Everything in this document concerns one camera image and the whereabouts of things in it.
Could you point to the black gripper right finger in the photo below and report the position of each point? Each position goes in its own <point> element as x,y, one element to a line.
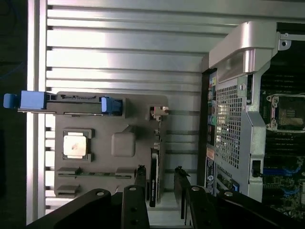
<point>197,210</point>

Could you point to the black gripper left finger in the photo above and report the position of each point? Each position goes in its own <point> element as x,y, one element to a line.
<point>133,210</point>

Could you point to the grey parts rack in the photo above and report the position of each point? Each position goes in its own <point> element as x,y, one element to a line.
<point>104,145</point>

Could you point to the silver CPU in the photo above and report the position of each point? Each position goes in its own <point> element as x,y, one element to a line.
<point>74,145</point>

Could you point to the blue expansion slot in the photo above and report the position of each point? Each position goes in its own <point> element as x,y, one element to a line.
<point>281,170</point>

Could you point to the black open PC case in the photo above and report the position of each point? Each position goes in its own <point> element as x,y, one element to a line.
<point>255,133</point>

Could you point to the green motherboard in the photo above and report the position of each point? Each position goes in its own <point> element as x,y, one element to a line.
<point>281,148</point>

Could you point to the hard disk with blue carrier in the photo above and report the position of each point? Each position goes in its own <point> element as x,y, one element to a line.
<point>71,102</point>

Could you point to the CPU socket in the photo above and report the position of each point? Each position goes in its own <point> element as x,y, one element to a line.
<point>286,114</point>

